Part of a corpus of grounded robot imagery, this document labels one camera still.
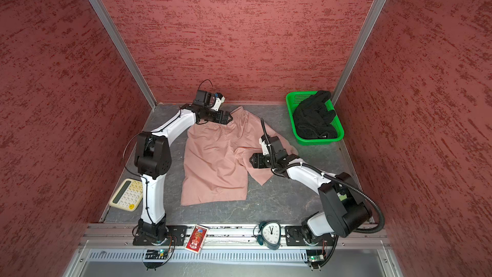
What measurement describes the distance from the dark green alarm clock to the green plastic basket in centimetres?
42

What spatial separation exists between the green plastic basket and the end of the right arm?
26 centimetres

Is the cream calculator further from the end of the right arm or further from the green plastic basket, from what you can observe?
the green plastic basket

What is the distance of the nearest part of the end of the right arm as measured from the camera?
2.18ft

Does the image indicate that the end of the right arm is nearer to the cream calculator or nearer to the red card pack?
the red card pack

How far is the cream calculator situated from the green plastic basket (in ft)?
2.63

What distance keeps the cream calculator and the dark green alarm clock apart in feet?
1.78

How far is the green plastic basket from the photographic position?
3.18 ft

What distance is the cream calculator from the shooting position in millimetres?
820
